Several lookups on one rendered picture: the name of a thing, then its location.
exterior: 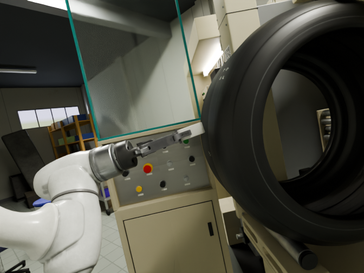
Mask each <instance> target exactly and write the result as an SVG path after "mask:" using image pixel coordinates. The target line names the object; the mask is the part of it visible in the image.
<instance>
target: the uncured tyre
mask: <svg viewBox="0 0 364 273"><path fill-rule="evenodd" d="M229 65H231V66H230V68H229V70H228V71H227V74H226V76H225V79H224V81H222V82H218V81H219V79H220V76H221V74H222V72H223V70H224V68H225V67H226V66H229ZM281 69H284V70H290V71H293V72H296V73H299V74H301V75H303V76H305V77H306V78H308V79H309V80H310V81H311V82H313V83H314V84H315V85H316V86H317V87H318V89H319V90H320V91H321V93H322V94H323V96H324V98H325V100H326V102H327V104H328V107H329V111H330V118H331V129H330V136H329V140H328V143H327V146H326V149H325V150H324V152H323V154H322V155H321V157H320V158H319V160H318V161H317V162H316V163H315V164H314V165H313V166H312V167H311V168H310V169H309V170H307V171H306V172H304V173H303V174H301V175H299V176H297V177H294V178H292V179H288V180H282V181H277V179H276V177H275V175H274V174H273V172H272V170H271V167H270V165H269V162H268V159H267V155H266V153H265V148H264V142H263V115H264V109H265V104H266V101H267V97H268V94H269V91H270V88H271V86H272V84H273V82H274V80H275V78H276V76H277V74H278V73H279V72H280V70H281ZM200 122H202V124H203V127H204V130H205V133H203V134H201V142H202V146H203V150H204V154H205V157H206V160H207V162H208V164H209V166H210V169H211V170H212V172H213V174H214V175H215V177H216V178H217V180H218V181H219V182H220V183H221V185H222V186H223V187H224V188H225V189H226V190H227V191H228V193H229V194H230V195H231V196H232V197H233V199H234V200H235V201H236V202H237V203H238V204H239V205H240V207H241V208H242V209H243V210H244V211H245V212H246V213H247V214H248V215H250V216H251V217H252V218H253V219H254V220H256V221H257V222H259V223H260V224H262V225H263V226H265V227H266V228H268V229H270V230H272V231H274V232H276V233H279V234H280V235H282V236H285V237H288V238H290V239H293V240H295V241H298V242H302V243H306V244H312V245H320V246H340V245H348V244H354V243H358V242H362V241H364V1H362V0H318V1H313V2H309V3H306V4H302V5H299V6H297V7H295V8H292V9H290V10H288V11H286V12H283V13H281V14H279V15H277V16H275V17H274V18H272V19H270V20H268V21H267V22H265V23H264V24H263V25H261V26H260V27H259V28H258V29H256V30H255V31H254V32H253V33H252V34H251V35H250V36H249V37H248V38H247V39H246V40H245V41H244V42H243V43H242V44H241V45H240V46H239V47H238V49H237V50H236V51H235V52H234V53H233V54H232V55H231V57H230V58H229V59H228V60H227V61H226V62H225V63H224V64H223V66H222V67H221V69H220V70H219V71H218V73H217V74H216V75H215V77H214V78H213V80H212V82H211V84H210V86H209V88H208V90H207V93H206V96H205V99H204V103H203V107H202V111H201V120H200ZM208 149H209V150H210V153H211V157H212V158H210V156H209V152H208Z"/></svg>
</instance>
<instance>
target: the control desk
mask: <svg viewBox="0 0 364 273"><path fill-rule="evenodd" d="M199 122H200V120H198V121H193V122H188V123H183V124H179V125H174V126H170V127H164V128H160V129H154V130H151V131H146V132H141V133H136V134H131V135H126V136H121V137H118V138H113V139H108V140H103V141H98V142H97V144H98V147H100V146H105V145H108V144H111V143H113V144H114V145H115V144H117V143H119V142H122V141H125V140H128V141H129V142H130V143H131V144H132V146H133V147H137V143H139V142H142V141H147V140H150V139H157V138H160V137H163V136H166V135H168V134H171V133H173V132H175V129H177V130H180V129H183V128H185V127H188V126H191V125H194V124H197V123H199ZM181 142H182V143H181V144H180V143H179V142H178V143H175V144H173V145H170V146H167V147H164V148H162V149H159V150H157V151H156V152H154V153H151V154H148V155H147V156H146V157H143V158H142V157H141V156H138V157H137V160H138V164H137V166H136V167H134V168H131V169H128V170H124V172H123V174H122V175H119V176H117V177H114V178H112V179H108V180H107V185H108V190H109V194H110V199H111V202H112V206H113V211H114V214H115V219H116V223H117V226H118V230H119V235H120V239H121V244H122V248H123V252H124V255H125V260H126V264H127V269H128V273H233V268H232V263H231V258H230V253H229V248H228V243H227V239H226V234H225V229H224V223H223V219H222V213H221V210H220V204H219V199H218V194H217V189H216V183H215V178H214V175H213V172H212V170H211V169H210V166H209V164H208V162H207V160H206V157H205V154H204V150H203V146H202V139H201V134H200V135H197V136H194V137H192V138H189V139H186V140H183V141H181Z"/></svg>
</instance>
